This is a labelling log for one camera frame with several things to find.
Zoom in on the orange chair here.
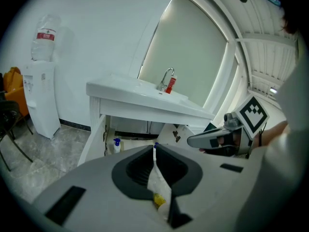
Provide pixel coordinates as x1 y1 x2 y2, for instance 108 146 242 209
3 66 29 117

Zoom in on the person's right forearm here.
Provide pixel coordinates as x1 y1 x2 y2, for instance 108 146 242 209
253 120 289 149

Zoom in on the white ceramic sink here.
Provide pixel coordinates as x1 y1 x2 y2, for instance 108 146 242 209
86 73 216 120

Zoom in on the white cabinet door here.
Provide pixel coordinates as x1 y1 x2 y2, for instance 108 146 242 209
158 123 195 147
77 115 107 166

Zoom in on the person's right hand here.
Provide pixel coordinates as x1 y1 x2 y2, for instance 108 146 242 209
198 135 227 153

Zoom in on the red bottle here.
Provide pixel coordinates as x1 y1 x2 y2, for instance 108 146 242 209
165 76 178 94

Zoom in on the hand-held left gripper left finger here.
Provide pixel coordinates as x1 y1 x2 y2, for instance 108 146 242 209
32 145 170 232

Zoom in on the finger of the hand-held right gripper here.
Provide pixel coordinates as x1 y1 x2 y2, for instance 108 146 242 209
187 127 232 149

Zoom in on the white water dispenser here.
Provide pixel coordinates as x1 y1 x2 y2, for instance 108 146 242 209
23 61 61 140

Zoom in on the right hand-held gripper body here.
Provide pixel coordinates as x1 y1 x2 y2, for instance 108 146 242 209
205 93 270 158

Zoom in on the clear water jug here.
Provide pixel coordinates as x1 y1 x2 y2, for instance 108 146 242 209
30 14 62 62

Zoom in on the white sink cabinet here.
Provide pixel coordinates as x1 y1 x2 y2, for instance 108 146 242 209
77 95 215 169

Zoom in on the black folding chair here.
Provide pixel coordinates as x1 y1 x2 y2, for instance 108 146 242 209
0 100 34 173

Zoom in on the chrome faucet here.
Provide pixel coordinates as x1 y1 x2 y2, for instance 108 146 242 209
156 67 175 91

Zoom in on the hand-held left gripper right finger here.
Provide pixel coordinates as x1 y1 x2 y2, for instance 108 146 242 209
156 144 264 232

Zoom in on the grey roller blind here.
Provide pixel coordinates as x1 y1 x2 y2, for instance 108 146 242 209
137 0 229 108

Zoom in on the person's cream knitted top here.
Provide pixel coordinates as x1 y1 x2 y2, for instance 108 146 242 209
241 32 309 232

